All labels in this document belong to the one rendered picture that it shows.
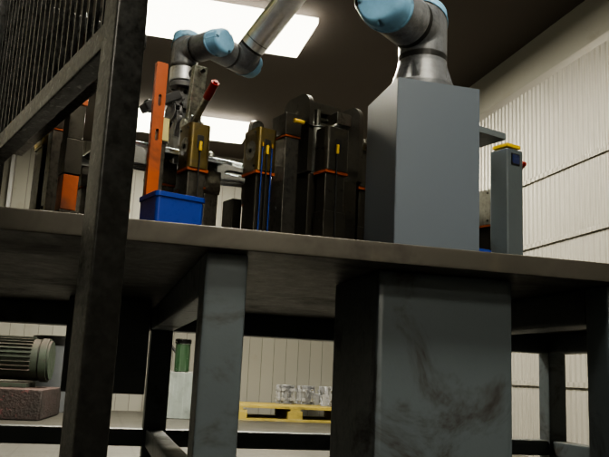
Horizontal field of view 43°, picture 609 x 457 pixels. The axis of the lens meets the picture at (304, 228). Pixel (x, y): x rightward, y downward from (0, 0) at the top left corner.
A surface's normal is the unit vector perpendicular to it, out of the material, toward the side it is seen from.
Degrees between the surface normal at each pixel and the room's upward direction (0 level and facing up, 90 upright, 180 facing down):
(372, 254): 90
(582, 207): 90
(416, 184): 90
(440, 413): 90
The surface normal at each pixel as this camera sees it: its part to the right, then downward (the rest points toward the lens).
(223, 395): 0.25, -0.17
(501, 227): -0.83, -0.14
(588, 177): -0.97, -0.09
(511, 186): 0.55, -0.14
